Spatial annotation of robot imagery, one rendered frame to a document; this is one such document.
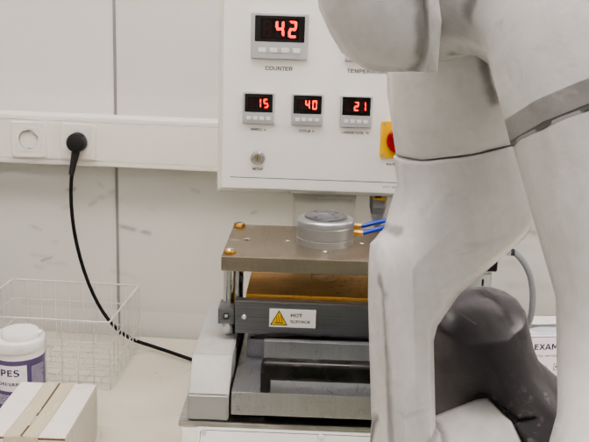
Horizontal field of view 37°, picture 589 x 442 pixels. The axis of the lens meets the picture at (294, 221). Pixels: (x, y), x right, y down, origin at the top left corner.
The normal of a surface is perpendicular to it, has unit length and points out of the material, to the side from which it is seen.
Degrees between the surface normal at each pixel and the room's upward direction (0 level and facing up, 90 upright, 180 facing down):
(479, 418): 13
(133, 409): 0
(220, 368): 40
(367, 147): 90
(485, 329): 35
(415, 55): 134
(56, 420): 1
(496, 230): 100
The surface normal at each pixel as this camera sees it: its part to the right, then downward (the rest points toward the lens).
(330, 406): -0.02, 0.23
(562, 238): -0.90, 0.17
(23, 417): 0.04, -0.98
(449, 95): -0.47, 0.19
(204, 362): 0.01, -0.59
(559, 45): -0.52, -0.02
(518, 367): 0.29, -0.30
